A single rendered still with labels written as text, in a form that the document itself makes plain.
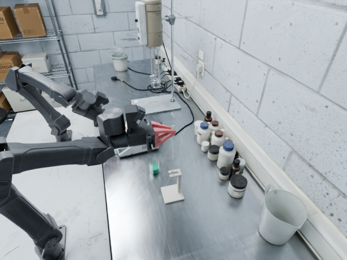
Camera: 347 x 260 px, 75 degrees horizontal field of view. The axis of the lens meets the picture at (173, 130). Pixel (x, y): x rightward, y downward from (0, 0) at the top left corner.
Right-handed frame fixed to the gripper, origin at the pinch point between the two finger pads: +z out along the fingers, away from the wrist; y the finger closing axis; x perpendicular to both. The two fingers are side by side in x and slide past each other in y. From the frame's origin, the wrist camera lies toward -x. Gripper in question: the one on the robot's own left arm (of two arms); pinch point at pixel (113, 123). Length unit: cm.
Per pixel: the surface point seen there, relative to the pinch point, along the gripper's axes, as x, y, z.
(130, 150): 3.9, -11.8, 9.6
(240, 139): -33, -27, 44
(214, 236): -6, -61, 28
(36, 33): 38, 200, -44
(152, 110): -6.6, 24.9, 26.9
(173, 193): -1.5, -39.9, 21.0
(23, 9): 23, 199, -63
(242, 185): -23, -50, 36
